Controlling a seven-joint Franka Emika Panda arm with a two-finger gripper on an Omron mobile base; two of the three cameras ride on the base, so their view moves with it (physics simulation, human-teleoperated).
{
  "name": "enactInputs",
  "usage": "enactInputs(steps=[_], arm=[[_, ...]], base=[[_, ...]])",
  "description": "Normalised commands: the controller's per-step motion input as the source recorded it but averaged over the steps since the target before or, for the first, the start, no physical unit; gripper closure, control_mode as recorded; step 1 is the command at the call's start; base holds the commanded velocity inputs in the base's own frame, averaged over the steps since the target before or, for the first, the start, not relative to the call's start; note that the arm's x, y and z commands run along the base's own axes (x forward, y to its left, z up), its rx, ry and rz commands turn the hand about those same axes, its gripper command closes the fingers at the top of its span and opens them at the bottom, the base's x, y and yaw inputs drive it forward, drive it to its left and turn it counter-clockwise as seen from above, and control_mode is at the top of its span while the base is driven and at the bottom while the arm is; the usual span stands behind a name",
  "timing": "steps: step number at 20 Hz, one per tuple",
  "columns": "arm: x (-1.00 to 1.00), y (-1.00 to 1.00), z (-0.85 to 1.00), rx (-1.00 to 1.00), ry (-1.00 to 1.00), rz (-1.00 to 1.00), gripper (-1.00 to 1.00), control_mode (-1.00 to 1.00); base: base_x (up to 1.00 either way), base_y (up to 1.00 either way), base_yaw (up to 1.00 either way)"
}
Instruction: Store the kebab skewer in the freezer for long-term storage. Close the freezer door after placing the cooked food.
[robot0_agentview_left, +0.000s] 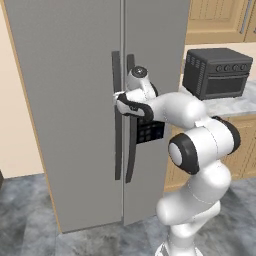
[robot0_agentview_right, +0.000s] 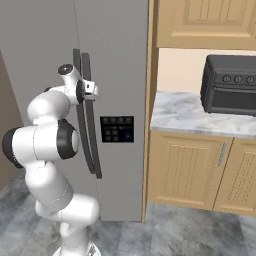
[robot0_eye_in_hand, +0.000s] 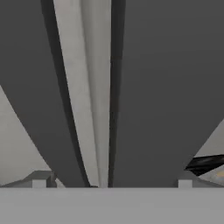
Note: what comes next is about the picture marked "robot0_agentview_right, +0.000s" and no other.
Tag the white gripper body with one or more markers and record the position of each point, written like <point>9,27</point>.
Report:
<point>95,91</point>

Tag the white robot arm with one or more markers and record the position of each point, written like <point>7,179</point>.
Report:
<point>46,143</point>

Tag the grey fridge door with panel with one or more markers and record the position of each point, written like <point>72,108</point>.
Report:
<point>116,66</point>

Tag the grey freezer door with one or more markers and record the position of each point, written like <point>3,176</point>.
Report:
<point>36,40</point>

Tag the light wood base cupboard door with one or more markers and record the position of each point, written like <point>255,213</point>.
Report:
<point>240,180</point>
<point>186,170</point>

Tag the light wood side panel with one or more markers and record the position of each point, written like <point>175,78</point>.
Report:
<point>150,100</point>

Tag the black toaster oven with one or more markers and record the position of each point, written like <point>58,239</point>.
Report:
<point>230,86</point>

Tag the light wood wall cupboard door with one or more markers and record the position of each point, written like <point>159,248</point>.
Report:
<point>206,23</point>

